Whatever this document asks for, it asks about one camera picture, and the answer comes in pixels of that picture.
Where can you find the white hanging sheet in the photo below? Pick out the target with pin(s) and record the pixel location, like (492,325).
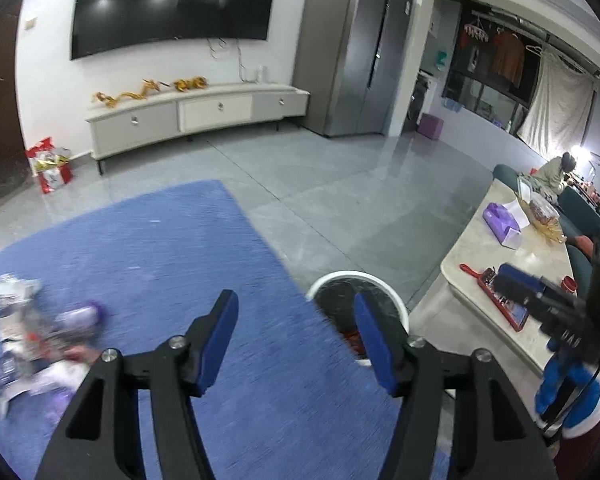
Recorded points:
(555,110)

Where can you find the bright desk lamp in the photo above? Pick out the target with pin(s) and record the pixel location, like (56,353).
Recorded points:
(581,154)

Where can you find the crumpled white wrapper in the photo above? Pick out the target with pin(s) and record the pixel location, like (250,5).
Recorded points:
(12,292)

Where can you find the white paper scrap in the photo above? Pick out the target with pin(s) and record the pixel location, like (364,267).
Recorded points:
(45,382)

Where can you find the white router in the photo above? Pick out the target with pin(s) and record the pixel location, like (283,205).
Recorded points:
(261,74)

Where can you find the brown hanging shirt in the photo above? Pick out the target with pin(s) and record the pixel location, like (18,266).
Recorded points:
(509,60)

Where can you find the long gold dragon ornament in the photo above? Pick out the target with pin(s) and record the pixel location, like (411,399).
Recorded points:
(130,94)

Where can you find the purple plastic packet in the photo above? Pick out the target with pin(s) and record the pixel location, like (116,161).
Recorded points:
(82,316)

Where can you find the blue rug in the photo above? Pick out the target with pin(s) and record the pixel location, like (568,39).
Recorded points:
(145,270)

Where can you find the red wrapper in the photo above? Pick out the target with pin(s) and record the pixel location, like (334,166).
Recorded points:
(356,342)

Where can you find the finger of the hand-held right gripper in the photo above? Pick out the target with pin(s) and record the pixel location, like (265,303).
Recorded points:
(517,280)

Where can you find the person's right hand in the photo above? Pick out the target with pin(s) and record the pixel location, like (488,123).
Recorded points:
(565,380)

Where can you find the large black television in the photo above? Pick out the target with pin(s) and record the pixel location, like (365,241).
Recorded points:
(175,5)

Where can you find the grey double-door refrigerator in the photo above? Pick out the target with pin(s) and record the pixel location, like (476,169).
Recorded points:
(350,50)

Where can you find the marble coffee table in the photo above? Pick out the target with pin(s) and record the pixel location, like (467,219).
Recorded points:
(485,272)

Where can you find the red gift bag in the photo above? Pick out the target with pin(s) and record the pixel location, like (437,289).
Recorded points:
(55,177)
(40,152)

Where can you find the red plastic tray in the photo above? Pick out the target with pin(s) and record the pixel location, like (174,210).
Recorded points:
(485,280)

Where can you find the white television cabinet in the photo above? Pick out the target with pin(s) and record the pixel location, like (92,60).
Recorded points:
(205,112)

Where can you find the snack bag on table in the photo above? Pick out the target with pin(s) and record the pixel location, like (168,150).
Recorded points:
(545,217)

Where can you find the white round trash bin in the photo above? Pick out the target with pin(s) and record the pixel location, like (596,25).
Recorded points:
(330,290)

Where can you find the short gold dragon ornament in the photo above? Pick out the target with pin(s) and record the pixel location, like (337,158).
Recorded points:
(191,83)

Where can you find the purple stool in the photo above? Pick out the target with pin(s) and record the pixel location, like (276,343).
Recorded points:
(430,126)

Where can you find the purple tissue pack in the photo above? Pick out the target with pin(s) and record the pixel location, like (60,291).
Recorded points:
(500,222)

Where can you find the white box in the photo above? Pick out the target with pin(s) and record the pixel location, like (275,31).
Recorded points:
(524,187)

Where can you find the red jar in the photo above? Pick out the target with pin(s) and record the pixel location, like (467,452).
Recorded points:
(568,285)

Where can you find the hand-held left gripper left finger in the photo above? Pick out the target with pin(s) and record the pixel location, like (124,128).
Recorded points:
(224,332)

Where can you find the white wall switch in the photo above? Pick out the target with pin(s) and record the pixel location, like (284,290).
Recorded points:
(30,23)

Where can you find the pink clothes hanger rack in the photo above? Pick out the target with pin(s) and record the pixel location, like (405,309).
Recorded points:
(476,29)

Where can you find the teal armchair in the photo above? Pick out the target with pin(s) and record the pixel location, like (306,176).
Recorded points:
(504,176)
(577,207)

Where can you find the green wall hanging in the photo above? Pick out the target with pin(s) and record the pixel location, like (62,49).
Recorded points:
(440,60)

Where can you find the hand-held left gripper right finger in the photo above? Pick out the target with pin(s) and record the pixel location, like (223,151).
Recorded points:
(375,345)

